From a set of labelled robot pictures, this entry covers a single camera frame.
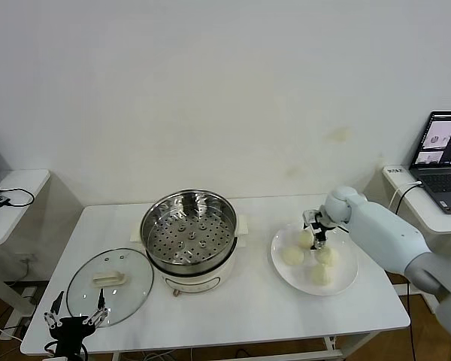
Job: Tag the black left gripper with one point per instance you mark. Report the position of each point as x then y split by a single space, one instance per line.
71 332

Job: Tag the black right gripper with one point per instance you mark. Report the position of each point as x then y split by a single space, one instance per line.
325 223

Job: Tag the white steamed baozi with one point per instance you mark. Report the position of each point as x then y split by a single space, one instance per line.
292 256
303 240
322 276
329 257

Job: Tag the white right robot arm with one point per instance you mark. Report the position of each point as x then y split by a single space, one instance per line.
383 233

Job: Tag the stainless steel steamer basket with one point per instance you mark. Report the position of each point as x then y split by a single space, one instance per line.
218 233

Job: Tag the white round plate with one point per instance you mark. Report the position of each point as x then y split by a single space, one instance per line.
285 274

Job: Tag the white power strip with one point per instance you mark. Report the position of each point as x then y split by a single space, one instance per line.
29 292

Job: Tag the white printed label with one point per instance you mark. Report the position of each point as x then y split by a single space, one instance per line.
394 171

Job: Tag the white side table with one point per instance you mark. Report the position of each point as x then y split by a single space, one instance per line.
421 205
22 188

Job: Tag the cream electric cooker pot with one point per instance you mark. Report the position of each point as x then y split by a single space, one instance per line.
195 280

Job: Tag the grey open laptop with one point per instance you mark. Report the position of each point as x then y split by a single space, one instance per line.
439 184

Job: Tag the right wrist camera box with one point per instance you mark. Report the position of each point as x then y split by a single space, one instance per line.
310 217

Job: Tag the white table leg frame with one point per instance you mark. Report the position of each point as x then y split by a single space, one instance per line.
267 356

